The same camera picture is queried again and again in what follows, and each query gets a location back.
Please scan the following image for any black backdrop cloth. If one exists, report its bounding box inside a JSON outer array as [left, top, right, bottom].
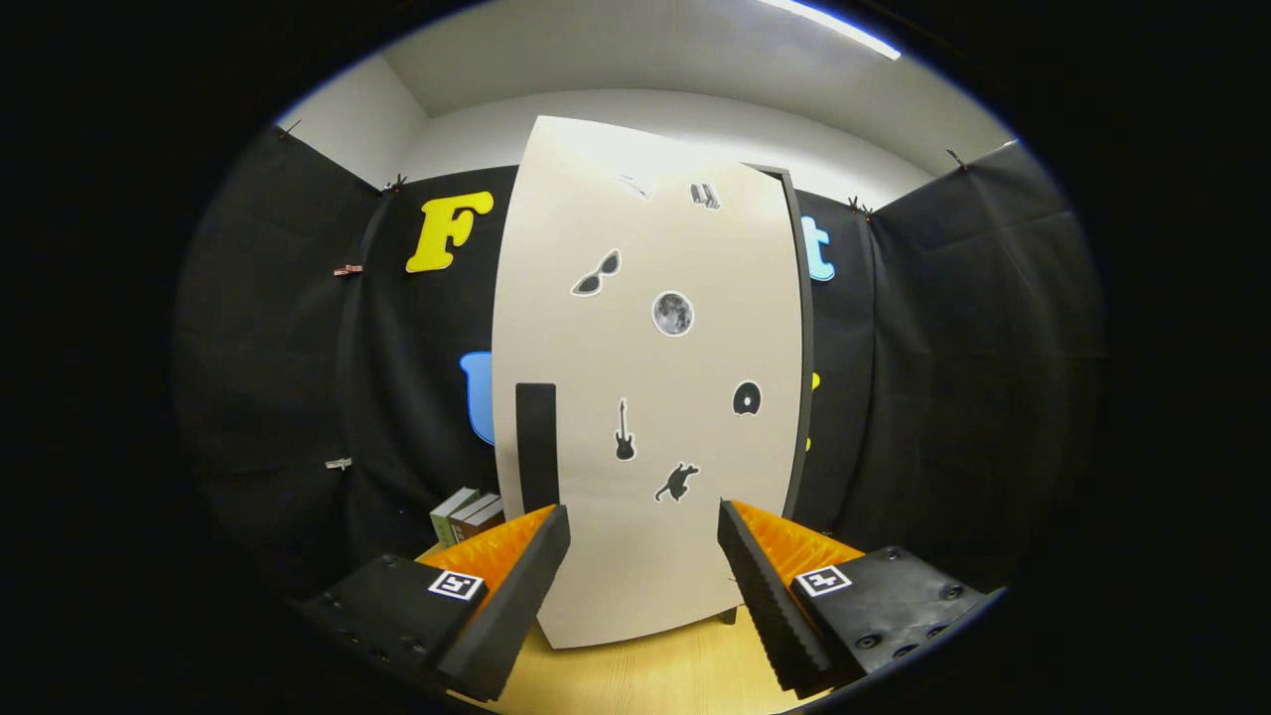
[[171, 124, 1108, 607]]

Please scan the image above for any grey cabinet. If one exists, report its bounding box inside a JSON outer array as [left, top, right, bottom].
[[745, 164, 817, 627]]

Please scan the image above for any black door handle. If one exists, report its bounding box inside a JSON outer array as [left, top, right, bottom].
[[514, 382, 560, 517]]

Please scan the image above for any long ceiling light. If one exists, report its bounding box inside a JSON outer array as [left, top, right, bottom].
[[760, 0, 903, 63]]

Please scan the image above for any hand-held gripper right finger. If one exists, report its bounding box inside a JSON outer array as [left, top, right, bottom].
[[717, 500, 994, 699]]

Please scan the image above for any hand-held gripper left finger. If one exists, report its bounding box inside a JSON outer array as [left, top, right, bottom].
[[298, 502, 574, 704]]

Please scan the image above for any green book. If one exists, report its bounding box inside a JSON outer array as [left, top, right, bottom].
[[430, 487, 481, 547]]

